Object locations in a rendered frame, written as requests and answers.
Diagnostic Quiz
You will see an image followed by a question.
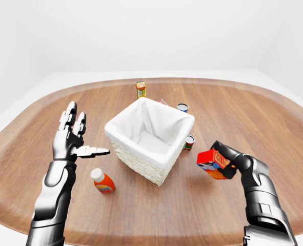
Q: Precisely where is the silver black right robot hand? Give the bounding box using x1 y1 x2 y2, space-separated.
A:
209 140 254 180

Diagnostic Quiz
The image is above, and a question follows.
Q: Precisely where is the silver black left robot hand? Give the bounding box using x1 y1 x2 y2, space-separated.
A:
52 101 111 162

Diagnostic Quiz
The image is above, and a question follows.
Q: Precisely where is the red printed butter box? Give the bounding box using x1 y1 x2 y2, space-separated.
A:
196 149 237 181

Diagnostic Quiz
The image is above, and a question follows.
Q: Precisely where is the white lined wicker basket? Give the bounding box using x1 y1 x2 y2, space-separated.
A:
104 96 195 187

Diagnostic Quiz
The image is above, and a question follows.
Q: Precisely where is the red green labelled tin can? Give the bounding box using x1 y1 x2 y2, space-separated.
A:
183 135 195 152

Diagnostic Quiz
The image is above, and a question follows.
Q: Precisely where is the orange bottle with white cap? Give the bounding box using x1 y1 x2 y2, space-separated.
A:
90 168 115 194

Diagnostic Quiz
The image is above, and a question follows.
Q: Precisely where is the blue labelled tin can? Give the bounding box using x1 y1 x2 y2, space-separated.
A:
176 102 190 113

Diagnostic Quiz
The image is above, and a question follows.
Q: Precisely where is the orange yellow juice carton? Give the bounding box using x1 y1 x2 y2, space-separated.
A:
135 80 147 99

